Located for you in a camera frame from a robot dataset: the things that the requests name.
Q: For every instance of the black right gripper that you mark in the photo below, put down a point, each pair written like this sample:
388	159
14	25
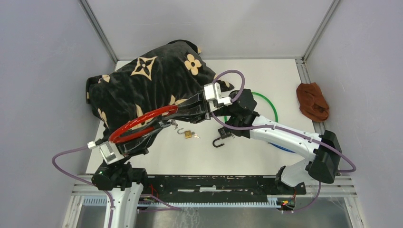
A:
195	109

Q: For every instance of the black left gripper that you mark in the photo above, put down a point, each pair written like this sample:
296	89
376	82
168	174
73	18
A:
139	145

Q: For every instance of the red lock keys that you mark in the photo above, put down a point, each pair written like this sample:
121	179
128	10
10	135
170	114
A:
174	124

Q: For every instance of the small brass padlock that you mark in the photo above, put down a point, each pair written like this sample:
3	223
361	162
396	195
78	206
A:
185	133

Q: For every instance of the red cable lock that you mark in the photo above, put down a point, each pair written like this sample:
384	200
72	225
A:
117	135

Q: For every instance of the black Kajing padlock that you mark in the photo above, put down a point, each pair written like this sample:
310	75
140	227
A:
224	133

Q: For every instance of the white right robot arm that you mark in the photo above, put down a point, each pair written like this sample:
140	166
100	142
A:
321	152

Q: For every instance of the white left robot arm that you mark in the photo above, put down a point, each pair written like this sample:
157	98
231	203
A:
124	202

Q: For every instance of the black floral patterned cloth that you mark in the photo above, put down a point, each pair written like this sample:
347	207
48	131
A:
167	75

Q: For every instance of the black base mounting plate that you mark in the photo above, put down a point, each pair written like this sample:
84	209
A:
217	189

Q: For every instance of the brown crumpled cloth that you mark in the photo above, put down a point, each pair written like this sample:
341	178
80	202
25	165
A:
312	103

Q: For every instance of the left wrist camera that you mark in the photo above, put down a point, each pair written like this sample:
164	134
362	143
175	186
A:
108	150

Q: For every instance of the green cable lock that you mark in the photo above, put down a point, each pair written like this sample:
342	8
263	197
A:
263	97

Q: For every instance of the blue cable lock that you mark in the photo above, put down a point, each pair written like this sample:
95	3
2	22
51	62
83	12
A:
281	148

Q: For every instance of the white toothed cable duct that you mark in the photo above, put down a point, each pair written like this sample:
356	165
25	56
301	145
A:
272	203

